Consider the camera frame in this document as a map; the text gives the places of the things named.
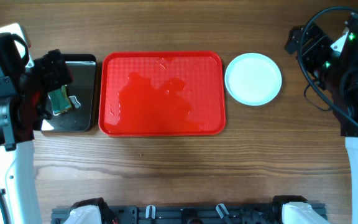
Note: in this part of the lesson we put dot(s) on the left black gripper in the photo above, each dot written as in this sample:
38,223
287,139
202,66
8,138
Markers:
45,66

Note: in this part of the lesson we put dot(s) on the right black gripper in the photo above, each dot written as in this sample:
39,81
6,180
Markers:
322,43

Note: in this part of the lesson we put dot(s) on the green yellow scrub sponge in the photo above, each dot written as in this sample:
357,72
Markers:
60,101

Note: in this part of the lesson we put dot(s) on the light blue plate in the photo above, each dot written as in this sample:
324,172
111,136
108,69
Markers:
253,79

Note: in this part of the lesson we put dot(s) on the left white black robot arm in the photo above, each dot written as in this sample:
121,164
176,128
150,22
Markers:
22,110

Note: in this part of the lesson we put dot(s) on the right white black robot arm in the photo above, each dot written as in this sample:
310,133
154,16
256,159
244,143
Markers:
333,66

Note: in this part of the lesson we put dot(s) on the black water tray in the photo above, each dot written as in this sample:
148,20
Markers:
80,91

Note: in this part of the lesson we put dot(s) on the red plastic serving tray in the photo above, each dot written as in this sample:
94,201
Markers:
171,93

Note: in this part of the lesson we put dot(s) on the black metal base rail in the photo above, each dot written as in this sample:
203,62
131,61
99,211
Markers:
283,209

